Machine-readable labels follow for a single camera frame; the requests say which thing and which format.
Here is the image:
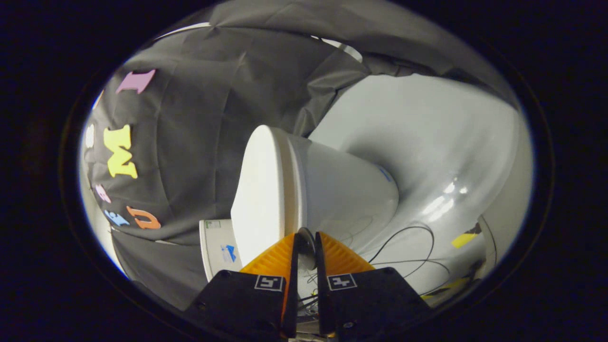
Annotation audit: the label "black backdrop cloth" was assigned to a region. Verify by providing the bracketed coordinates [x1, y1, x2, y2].
[83, 0, 518, 312]

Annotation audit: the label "thin black cables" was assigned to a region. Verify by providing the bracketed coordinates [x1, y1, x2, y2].
[299, 223, 452, 315]

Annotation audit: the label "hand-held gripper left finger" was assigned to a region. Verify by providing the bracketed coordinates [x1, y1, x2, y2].
[184, 232, 300, 339]

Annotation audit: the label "yellow tape strip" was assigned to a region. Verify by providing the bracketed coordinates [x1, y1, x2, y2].
[422, 277, 471, 300]
[451, 232, 480, 249]

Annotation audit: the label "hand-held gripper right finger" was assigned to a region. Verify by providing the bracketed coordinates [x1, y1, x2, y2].
[315, 231, 433, 339]

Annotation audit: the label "white toilet tank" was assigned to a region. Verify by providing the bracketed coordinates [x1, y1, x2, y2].
[199, 219, 244, 282]

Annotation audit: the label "white toilet bowl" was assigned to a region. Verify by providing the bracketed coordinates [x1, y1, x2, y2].
[285, 134, 399, 266]

